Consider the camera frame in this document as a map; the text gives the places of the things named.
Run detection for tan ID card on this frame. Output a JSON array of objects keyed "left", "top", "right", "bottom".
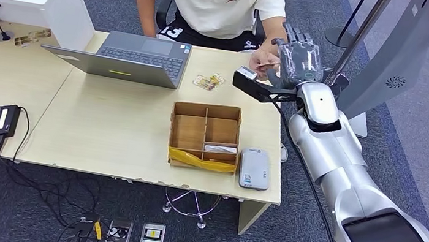
[{"left": 207, "top": 72, "right": 227, "bottom": 90}]

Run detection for black and yellow plug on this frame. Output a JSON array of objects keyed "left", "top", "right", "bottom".
[{"left": 77, "top": 211, "right": 105, "bottom": 241}]

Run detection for wooden compartment box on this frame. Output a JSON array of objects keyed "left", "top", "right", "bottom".
[{"left": 165, "top": 98, "right": 246, "bottom": 176}]

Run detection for black stanchion post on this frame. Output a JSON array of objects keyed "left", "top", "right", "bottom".
[{"left": 324, "top": 0, "right": 371, "bottom": 50}]

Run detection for steel floor outlet box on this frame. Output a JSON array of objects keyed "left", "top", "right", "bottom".
[
  {"left": 106, "top": 218, "right": 134, "bottom": 242},
  {"left": 139, "top": 221, "right": 167, "bottom": 242}
]

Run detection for thin black cable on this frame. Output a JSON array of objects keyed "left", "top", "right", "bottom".
[{"left": 3, "top": 105, "right": 110, "bottom": 221}]

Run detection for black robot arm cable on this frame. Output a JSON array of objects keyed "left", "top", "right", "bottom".
[{"left": 255, "top": 102, "right": 367, "bottom": 242}]

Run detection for tan room key card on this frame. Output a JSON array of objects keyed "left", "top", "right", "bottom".
[{"left": 254, "top": 59, "right": 282, "bottom": 72}]

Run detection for person's left hand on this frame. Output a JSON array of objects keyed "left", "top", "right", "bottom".
[{"left": 246, "top": 47, "right": 283, "bottom": 84}]

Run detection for grey laptop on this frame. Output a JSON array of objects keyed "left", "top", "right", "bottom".
[{"left": 37, "top": 22, "right": 195, "bottom": 92}]

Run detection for chrome stanchion post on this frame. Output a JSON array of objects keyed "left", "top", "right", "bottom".
[{"left": 322, "top": 0, "right": 393, "bottom": 94}]

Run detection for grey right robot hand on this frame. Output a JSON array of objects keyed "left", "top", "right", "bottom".
[{"left": 264, "top": 20, "right": 330, "bottom": 95}]

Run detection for person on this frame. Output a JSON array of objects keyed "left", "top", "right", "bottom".
[{"left": 126, "top": 0, "right": 295, "bottom": 85}]

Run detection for grey card reader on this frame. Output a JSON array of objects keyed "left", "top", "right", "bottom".
[{"left": 236, "top": 146, "right": 275, "bottom": 192}]

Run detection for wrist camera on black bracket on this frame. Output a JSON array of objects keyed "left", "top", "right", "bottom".
[{"left": 230, "top": 64, "right": 303, "bottom": 108}]

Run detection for yellow printed card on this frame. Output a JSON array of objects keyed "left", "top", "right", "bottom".
[{"left": 191, "top": 74, "right": 217, "bottom": 93}]

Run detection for grey kiosk stand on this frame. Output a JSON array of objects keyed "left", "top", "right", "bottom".
[{"left": 332, "top": 0, "right": 429, "bottom": 146}]

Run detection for black power adapter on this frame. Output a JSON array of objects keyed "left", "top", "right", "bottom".
[{"left": 0, "top": 102, "right": 23, "bottom": 143}]

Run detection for beige desk leg panel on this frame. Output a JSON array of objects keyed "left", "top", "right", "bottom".
[{"left": 236, "top": 199, "right": 273, "bottom": 240}]

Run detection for white key card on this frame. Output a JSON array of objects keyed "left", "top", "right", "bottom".
[{"left": 203, "top": 143, "right": 238, "bottom": 155}]

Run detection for white shoe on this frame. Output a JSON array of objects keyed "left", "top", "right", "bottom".
[{"left": 278, "top": 142, "right": 290, "bottom": 164}]

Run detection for chrome stool base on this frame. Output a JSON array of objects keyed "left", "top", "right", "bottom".
[{"left": 161, "top": 187, "right": 230, "bottom": 233}]

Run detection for clear plastic wrap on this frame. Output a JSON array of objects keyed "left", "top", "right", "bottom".
[{"left": 270, "top": 36, "right": 328, "bottom": 91}]

